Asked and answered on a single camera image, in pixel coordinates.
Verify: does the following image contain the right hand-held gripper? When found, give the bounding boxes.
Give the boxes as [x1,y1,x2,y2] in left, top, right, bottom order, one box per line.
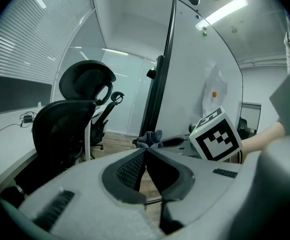
[188,106,243,163]

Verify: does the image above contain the person's right forearm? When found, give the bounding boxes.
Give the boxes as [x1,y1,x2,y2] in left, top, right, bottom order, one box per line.
[240,121,287,158]

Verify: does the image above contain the small black office chair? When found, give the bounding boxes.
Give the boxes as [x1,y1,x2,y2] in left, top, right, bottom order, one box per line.
[89,91,125,160]

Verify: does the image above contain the large black mesh office chair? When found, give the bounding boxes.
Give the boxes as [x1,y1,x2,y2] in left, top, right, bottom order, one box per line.
[0,59,117,207]

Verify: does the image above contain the black power adapter with cable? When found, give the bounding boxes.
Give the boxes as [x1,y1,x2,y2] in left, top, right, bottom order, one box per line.
[0,111,37,133]

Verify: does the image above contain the whiteboard with black frame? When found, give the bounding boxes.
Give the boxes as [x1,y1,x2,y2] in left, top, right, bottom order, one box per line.
[132,0,243,158]

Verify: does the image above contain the white window blinds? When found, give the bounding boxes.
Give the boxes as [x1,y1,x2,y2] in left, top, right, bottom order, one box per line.
[0,0,97,85]

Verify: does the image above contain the long white desk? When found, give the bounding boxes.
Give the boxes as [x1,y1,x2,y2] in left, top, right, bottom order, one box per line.
[0,103,105,192]

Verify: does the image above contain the grey cloth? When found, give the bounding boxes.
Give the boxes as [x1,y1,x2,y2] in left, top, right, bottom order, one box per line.
[136,130,164,150]

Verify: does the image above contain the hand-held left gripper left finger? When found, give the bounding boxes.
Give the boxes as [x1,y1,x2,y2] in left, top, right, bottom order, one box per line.
[102,148,148,205]

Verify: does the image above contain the white paper sheet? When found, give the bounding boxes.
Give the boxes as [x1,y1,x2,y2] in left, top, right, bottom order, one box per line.
[200,63,228,119]

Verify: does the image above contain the black wall panel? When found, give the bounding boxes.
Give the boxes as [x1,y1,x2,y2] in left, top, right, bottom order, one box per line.
[0,73,53,118]

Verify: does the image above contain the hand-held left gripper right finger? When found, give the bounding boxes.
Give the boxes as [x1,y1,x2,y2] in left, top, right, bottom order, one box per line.
[145,147,195,236]

